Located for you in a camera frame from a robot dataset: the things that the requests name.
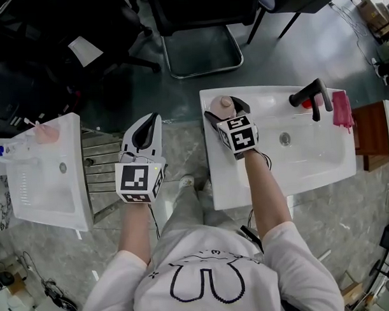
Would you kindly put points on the person's left forearm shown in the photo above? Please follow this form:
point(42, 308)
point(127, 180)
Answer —
point(135, 230)

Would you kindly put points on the brown wooden cabinet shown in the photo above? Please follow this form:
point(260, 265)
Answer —
point(370, 126)

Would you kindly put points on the black faucet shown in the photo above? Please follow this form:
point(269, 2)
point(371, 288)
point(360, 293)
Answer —
point(316, 96)

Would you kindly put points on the pink cloth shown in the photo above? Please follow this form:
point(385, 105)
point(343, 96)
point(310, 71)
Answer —
point(342, 109)

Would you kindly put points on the metal sink drain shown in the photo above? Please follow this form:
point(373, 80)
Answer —
point(62, 167)
point(285, 139)

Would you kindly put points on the red cup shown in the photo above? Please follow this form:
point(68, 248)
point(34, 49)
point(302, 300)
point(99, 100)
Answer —
point(307, 103)

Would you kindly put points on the clear plastic bag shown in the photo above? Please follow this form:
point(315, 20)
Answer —
point(6, 150)

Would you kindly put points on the person's right forearm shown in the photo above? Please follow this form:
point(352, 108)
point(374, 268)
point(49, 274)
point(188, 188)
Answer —
point(267, 197)

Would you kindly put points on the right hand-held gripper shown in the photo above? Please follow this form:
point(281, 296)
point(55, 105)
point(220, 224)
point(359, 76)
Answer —
point(240, 135)

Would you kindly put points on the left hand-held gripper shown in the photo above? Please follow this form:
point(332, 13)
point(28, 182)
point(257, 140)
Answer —
point(135, 182)

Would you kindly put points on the person's white shoe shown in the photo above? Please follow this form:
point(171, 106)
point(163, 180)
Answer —
point(186, 181)

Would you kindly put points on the white sink counter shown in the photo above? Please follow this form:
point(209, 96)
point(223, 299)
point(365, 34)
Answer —
point(312, 166)

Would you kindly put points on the white toothbrush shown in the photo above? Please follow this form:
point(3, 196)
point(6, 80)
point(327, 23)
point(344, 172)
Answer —
point(31, 121)

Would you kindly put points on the person's white printed shirt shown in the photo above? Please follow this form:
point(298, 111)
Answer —
point(211, 278)

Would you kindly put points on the person's grey trousers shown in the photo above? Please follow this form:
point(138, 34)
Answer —
point(187, 209)

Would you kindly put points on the black chair with metal base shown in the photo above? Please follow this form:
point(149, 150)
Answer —
point(205, 20)

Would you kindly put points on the cardboard box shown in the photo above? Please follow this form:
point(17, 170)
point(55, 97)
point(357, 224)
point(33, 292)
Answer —
point(372, 13)

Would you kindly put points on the white paper sheet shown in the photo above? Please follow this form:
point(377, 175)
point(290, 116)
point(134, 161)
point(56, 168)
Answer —
point(84, 51)

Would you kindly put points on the metal slatted rack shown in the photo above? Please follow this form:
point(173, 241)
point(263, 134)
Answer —
point(101, 167)

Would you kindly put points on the pink cup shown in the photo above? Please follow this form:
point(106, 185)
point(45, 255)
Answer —
point(47, 134)

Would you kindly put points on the black office chair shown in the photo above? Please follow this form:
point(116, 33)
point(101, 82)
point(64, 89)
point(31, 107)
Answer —
point(91, 31)

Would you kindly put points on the pale pink bottle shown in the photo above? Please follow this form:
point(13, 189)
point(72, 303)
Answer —
point(223, 107)

